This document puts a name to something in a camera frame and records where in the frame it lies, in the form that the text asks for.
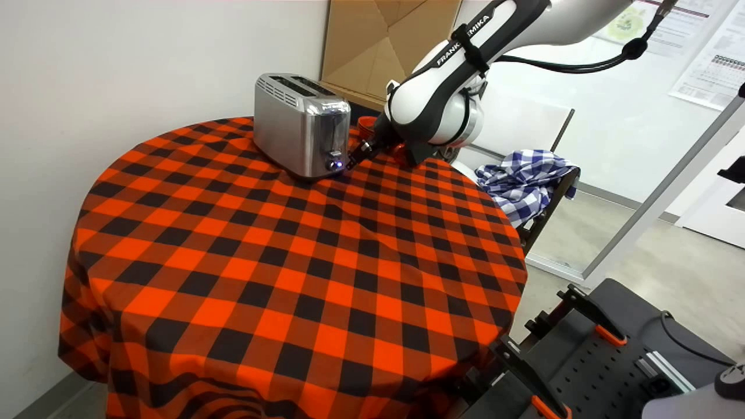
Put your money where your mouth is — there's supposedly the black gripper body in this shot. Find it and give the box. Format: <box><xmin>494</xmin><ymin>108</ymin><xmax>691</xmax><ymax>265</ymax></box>
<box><xmin>371</xmin><ymin>115</ymin><xmax>428</xmax><ymax>168</ymax></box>

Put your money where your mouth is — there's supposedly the silver two-slot toaster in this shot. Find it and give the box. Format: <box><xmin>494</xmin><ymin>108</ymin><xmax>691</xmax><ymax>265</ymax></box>
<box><xmin>253</xmin><ymin>72</ymin><xmax>353</xmax><ymax>181</ymax></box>

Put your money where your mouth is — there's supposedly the brown cardboard sheet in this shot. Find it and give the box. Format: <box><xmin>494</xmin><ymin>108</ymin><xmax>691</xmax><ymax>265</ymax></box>
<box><xmin>318</xmin><ymin>0</ymin><xmax>465</xmax><ymax>112</ymax></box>

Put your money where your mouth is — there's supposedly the blue white checkered cloth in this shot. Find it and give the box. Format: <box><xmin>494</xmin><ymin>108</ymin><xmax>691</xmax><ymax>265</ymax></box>
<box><xmin>472</xmin><ymin>147</ymin><xmax>578</xmax><ymax>229</ymax></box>

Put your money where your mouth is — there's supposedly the orange black checkered tablecloth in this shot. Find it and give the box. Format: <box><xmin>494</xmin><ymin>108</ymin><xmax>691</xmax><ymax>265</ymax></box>
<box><xmin>55</xmin><ymin>115</ymin><xmax>531</xmax><ymax>419</ymax></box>

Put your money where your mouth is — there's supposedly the black folding stand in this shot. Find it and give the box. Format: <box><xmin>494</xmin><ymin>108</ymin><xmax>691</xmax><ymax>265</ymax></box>
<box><xmin>515</xmin><ymin>108</ymin><xmax>583</xmax><ymax>253</ymax></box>

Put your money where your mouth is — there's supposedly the yellow green paper sheet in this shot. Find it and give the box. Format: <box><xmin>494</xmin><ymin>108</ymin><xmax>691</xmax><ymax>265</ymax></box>
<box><xmin>594</xmin><ymin>0</ymin><xmax>662</xmax><ymax>46</ymax></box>

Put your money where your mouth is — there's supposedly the white diagonal pole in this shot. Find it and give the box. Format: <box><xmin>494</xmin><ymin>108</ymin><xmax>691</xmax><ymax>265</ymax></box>
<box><xmin>579</xmin><ymin>81</ymin><xmax>745</xmax><ymax>285</ymax></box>

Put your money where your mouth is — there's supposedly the white text poster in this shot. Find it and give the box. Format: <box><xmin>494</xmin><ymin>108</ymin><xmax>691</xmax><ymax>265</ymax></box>
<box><xmin>671</xmin><ymin>0</ymin><xmax>745</xmax><ymax>112</ymax></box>

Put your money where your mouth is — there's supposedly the black camera cable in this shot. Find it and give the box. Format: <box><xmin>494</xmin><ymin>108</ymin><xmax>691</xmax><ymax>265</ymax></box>
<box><xmin>496</xmin><ymin>0</ymin><xmax>679</xmax><ymax>76</ymax></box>

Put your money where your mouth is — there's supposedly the orange clamp handle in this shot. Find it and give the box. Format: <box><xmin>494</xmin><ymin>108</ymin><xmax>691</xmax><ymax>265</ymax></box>
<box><xmin>529</xmin><ymin>394</ymin><xmax>572</xmax><ymax>419</ymax></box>
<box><xmin>592</xmin><ymin>321</ymin><xmax>630</xmax><ymax>349</ymax></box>

